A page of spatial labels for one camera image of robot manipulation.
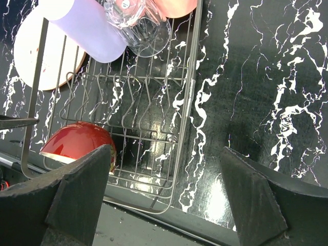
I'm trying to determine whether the pink plastic cup right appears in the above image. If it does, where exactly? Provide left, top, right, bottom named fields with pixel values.
left=154, top=0, right=197, bottom=18

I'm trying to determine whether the black wire dish rack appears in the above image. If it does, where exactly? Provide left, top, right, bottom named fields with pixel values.
left=24, top=1, right=202, bottom=215

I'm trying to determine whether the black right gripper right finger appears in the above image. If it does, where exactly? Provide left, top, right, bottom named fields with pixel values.
left=220, top=147, right=327, bottom=245

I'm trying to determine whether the clear glass cup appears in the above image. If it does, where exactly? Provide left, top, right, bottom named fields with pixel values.
left=104, top=0, right=171, bottom=57

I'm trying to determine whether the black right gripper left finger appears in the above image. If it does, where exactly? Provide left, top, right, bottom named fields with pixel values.
left=1, top=145, right=111, bottom=245

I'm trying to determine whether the cream and pink plate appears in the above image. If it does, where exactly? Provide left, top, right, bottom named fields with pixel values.
left=13, top=8, right=86, bottom=91

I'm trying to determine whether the lilac plastic cup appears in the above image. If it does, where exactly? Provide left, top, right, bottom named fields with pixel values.
left=38, top=0, right=127, bottom=64

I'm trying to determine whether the red floral bowl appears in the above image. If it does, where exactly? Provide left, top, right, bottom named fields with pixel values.
left=40, top=121, right=117, bottom=174

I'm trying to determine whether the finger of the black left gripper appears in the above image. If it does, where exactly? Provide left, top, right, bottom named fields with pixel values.
left=0, top=115, right=39, bottom=130

